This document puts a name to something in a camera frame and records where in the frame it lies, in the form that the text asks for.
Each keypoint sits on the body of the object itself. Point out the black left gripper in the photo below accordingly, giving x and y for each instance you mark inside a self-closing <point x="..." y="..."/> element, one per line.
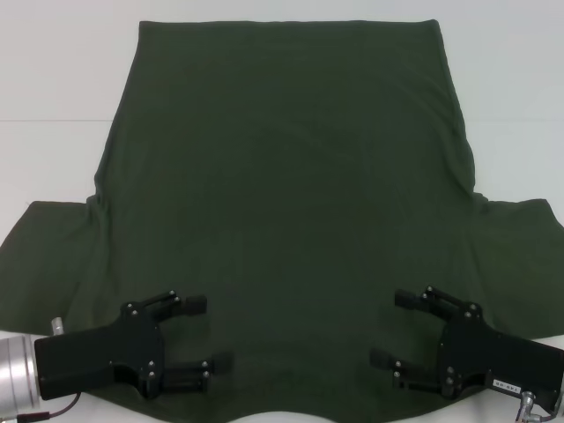
<point x="110" y="352"/>

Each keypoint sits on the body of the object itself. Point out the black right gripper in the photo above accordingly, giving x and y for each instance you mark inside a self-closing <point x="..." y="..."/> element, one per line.
<point x="484" y="352"/>

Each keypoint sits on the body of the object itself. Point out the dark green t-shirt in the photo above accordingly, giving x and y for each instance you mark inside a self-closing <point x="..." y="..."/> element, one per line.
<point x="282" y="176"/>

